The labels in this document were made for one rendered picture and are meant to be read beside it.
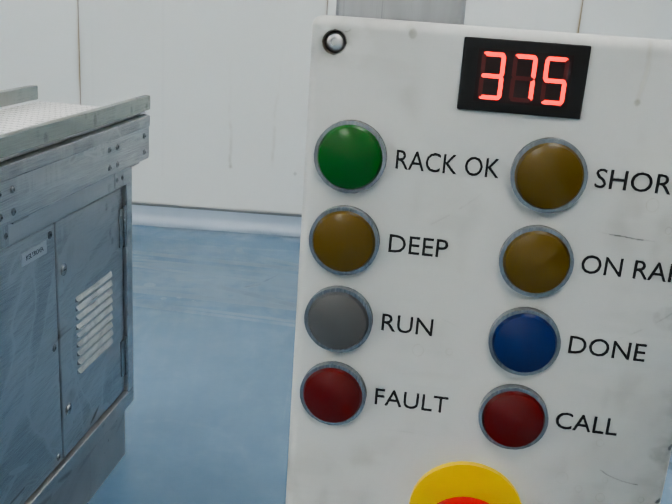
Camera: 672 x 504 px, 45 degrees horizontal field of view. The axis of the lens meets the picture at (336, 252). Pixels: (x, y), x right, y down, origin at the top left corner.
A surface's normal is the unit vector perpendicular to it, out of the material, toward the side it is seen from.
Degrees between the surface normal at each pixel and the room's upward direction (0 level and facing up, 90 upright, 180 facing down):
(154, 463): 0
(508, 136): 90
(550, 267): 90
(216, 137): 90
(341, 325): 90
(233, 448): 0
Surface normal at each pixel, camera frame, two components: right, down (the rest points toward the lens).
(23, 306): 0.99, 0.11
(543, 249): -0.13, 0.24
